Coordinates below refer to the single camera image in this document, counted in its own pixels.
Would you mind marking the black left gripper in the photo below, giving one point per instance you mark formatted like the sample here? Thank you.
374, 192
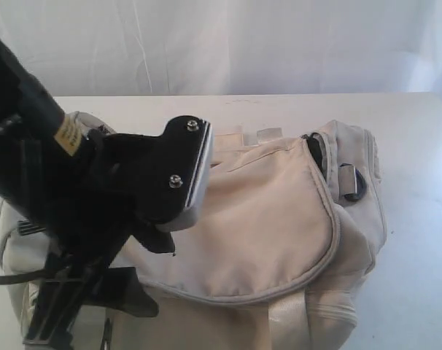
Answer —
70, 196

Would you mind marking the beige fabric duffel bag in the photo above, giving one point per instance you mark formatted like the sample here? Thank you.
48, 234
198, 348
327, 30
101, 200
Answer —
289, 229

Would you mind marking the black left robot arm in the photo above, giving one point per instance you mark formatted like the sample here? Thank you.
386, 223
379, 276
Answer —
28, 111

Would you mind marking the white curtain backdrop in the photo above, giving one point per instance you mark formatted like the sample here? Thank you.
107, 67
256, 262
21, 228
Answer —
111, 48

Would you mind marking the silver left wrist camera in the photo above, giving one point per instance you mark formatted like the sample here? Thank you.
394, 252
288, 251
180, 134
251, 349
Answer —
184, 175

